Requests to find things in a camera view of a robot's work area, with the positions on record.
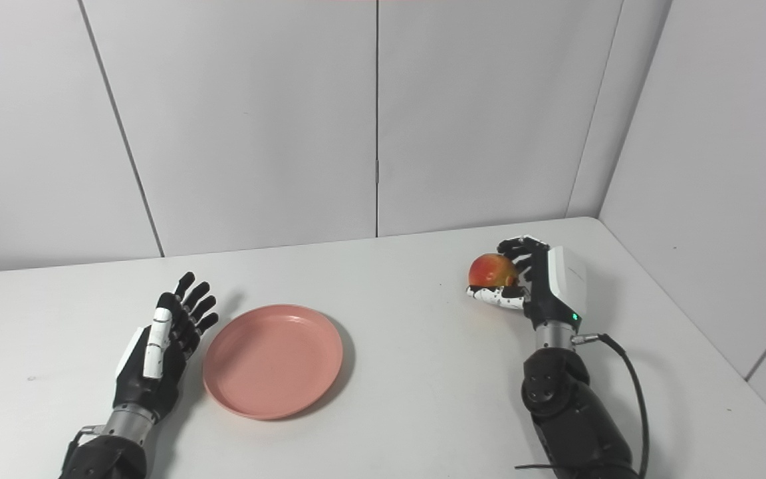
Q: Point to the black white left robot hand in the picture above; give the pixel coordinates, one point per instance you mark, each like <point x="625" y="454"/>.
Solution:
<point x="150" y="379"/>

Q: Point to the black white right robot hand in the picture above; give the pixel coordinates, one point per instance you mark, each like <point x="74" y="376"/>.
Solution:
<point x="552" y="286"/>

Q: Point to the red yellow pomegranate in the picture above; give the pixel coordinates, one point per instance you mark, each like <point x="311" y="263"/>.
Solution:
<point x="489" y="269"/>

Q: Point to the pink round plate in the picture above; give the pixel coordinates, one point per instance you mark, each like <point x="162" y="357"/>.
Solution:
<point x="273" y="362"/>

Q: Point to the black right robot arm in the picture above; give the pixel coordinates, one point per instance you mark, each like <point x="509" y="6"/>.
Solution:
<point x="569" y="406"/>

